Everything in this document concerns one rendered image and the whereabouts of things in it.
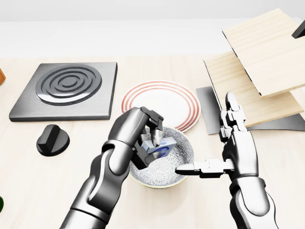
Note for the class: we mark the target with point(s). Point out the dark green object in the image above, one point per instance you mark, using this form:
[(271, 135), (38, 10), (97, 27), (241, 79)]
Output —
[(1, 204)]

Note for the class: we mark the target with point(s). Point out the pale wooden rack, dark frame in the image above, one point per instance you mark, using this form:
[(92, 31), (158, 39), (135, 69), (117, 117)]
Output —
[(267, 55)]

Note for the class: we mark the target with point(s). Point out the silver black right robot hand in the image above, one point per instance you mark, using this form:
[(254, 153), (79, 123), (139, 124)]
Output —
[(243, 155)]

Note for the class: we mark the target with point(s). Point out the orange-brown object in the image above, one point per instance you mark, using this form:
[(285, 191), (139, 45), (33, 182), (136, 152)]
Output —
[(2, 76)]

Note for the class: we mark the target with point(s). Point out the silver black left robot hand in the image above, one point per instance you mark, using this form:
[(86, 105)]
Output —
[(128, 126)]

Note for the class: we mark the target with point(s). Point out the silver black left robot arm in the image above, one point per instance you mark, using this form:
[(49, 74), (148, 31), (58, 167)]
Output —
[(104, 186)]

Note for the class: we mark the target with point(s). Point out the patterned grey white bowl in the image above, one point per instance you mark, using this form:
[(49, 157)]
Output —
[(162, 176)]

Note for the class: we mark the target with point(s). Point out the blue white cream cheese box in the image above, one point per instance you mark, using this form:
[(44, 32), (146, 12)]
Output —
[(167, 148)]

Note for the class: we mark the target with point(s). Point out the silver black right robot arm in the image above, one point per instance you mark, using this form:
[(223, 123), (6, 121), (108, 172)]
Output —
[(252, 205)]

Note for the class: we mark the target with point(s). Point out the flat dark stove plate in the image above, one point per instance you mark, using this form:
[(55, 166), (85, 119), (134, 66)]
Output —
[(26, 105)]

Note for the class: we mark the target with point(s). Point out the white plate with red rings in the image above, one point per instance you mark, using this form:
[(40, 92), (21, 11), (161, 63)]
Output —
[(166, 102)]

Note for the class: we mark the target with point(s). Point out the round black knob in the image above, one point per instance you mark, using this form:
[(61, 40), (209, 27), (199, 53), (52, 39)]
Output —
[(53, 142)]

